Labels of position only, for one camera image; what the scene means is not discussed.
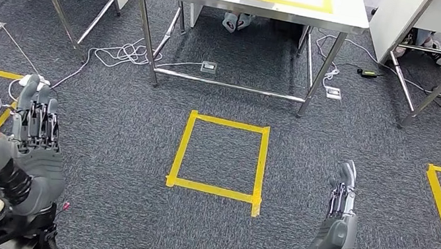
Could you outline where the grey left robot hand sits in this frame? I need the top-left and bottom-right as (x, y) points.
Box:
(0, 68), (82, 223)

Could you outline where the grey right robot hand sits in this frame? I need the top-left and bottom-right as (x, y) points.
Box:
(306, 155), (368, 249)

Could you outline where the yellow floor tape square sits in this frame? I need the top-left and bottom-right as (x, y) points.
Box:
(162, 108), (275, 219)

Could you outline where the black power adapter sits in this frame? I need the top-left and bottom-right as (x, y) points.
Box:
(356, 67), (385, 81)

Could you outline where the black white sneaker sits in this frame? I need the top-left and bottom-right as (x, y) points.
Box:
(392, 27), (418, 61)
(423, 38), (441, 68)

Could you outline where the white partition panel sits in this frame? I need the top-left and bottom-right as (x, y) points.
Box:
(363, 0), (436, 71)

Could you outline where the white floor cable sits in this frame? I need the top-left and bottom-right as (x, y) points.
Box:
(51, 25), (207, 112)
(308, 28), (441, 107)

